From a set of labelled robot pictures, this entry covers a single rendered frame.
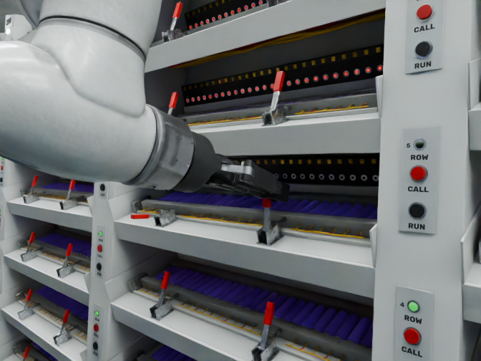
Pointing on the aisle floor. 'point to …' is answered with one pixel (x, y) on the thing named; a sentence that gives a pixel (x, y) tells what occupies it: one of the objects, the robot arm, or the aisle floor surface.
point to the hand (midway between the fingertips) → (269, 189)
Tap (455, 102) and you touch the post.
